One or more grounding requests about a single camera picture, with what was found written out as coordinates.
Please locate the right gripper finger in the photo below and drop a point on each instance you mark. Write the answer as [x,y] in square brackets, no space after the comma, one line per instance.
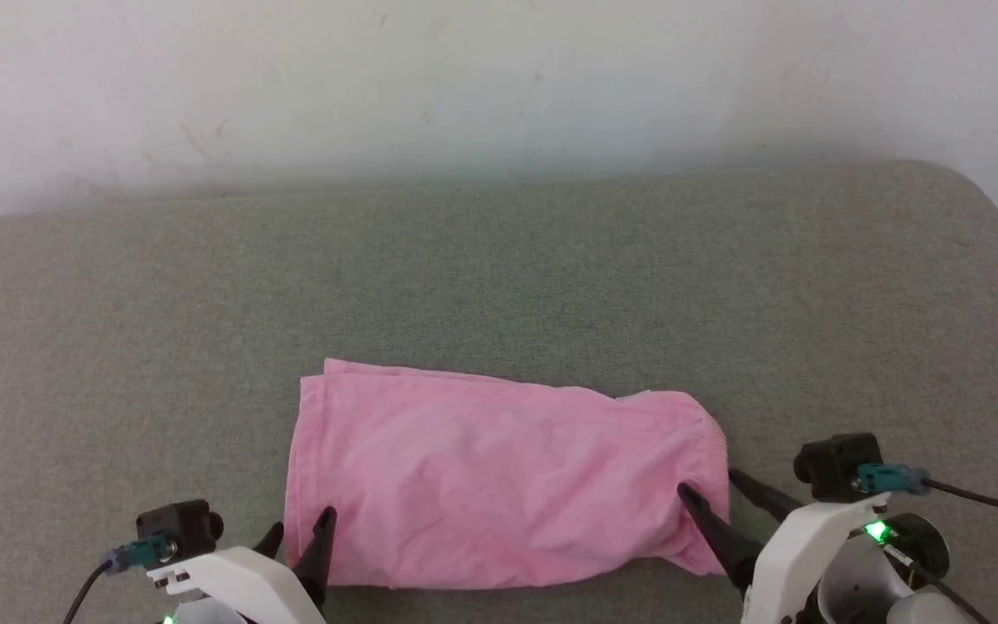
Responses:
[767,498]
[724,537]

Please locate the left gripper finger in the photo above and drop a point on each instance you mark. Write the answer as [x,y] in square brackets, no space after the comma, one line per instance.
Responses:
[319,555]
[271,542]

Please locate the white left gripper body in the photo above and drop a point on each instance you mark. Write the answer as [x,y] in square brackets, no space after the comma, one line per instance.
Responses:
[248,585]

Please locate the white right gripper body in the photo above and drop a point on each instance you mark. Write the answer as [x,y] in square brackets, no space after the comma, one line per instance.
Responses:
[789,555]

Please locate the pink cloth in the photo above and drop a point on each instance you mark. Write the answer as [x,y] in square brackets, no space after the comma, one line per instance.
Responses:
[499,485]

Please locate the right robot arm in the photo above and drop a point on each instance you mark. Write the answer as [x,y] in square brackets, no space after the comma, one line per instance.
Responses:
[919,546]

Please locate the grey-green fabric sofa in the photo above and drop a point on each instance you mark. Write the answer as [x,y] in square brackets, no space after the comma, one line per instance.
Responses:
[499,277]

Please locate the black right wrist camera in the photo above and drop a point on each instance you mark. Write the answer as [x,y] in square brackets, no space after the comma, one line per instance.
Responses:
[837,464]

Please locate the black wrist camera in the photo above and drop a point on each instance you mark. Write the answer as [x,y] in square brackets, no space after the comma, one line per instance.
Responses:
[837,464]
[178,527]

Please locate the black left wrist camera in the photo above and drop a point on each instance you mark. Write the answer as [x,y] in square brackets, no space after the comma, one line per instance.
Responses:
[178,527]

